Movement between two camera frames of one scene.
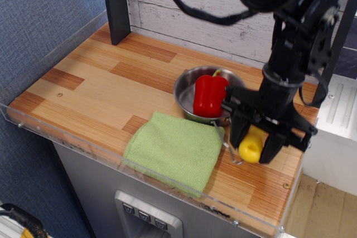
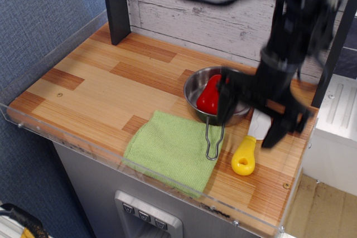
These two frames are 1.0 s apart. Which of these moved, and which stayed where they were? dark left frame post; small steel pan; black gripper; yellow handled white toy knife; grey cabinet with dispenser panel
Moved: black gripper; yellow handled white toy knife; small steel pan
Stayed: dark left frame post; grey cabinet with dispenser panel
